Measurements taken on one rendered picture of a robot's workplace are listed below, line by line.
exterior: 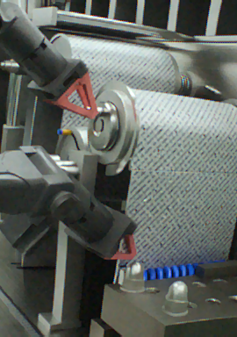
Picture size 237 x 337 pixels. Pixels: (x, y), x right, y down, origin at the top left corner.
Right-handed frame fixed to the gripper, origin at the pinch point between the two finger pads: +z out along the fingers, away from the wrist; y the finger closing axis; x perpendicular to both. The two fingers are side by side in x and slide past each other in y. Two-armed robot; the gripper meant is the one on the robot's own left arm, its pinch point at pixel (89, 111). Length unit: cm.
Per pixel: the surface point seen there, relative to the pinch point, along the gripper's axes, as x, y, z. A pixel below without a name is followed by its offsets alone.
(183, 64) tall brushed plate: 31.2, -27.7, 21.9
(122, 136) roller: -0.2, 4.7, 4.4
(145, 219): -6.6, 6.6, 15.3
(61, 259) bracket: -19.5, -3.0, 14.8
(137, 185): -4.0, 6.8, 10.2
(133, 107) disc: 3.8, 5.6, 2.2
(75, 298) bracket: -23.6, -1.6, 21.3
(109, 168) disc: -4.0, 1.0, 8.3
